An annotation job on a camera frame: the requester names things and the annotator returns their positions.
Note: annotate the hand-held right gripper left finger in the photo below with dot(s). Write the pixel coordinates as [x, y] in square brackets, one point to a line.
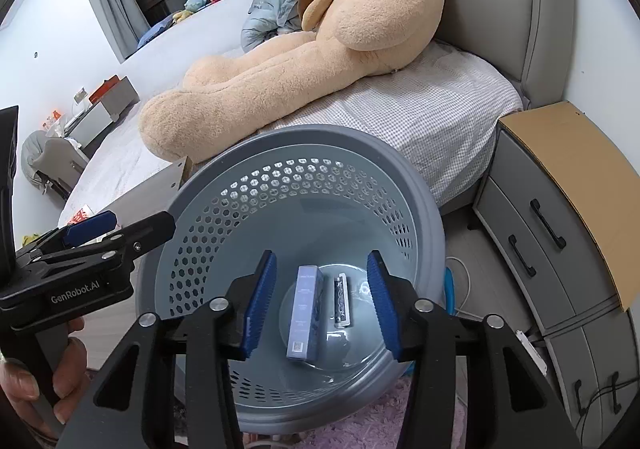
[260, 299]

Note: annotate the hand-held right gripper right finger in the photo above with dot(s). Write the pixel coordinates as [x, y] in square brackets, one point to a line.
[382, 299]

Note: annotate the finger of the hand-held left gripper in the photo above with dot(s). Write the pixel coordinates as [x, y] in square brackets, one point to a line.
[145, 231]
[90, 225]

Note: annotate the grey perforated plastic basket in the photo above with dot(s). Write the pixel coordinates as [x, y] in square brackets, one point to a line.
[300, 209]

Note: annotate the person's left hand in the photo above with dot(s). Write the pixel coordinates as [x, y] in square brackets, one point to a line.
[20, 381]

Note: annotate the purple cardboard box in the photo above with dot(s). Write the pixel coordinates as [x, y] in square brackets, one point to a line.
[302, 314]

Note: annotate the grey chair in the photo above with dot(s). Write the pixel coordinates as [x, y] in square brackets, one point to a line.
[50, 159]

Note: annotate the grey desk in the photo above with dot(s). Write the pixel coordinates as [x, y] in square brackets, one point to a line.
[107, 109]

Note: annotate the red box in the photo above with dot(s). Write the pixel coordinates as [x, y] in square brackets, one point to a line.
[106, 88]

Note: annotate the white power strip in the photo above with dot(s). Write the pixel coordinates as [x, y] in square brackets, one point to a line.
[531, 351]

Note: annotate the grey nightstand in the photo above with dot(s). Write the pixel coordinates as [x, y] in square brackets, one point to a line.
[520, 189]

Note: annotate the blue cloth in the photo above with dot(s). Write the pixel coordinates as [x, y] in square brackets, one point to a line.
[155, 32]

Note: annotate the bed with grey sheet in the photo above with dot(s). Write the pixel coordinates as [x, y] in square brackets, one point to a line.
[425, 104]

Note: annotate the grey cabinet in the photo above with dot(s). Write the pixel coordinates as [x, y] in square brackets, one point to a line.
[585, 359]

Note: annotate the small yellow plush toy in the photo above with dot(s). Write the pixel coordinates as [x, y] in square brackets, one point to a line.
[181, 15]

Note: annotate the teal plush toy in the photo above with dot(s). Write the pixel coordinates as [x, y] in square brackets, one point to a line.
[195, 4]

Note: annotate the blue-grey duvet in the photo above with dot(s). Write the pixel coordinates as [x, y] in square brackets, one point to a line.
[260, 26]

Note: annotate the large beige teddy bear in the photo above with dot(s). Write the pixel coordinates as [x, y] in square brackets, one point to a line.
[380, 4]

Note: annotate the wall socket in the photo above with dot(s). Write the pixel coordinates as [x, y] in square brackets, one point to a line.
[80, 95]

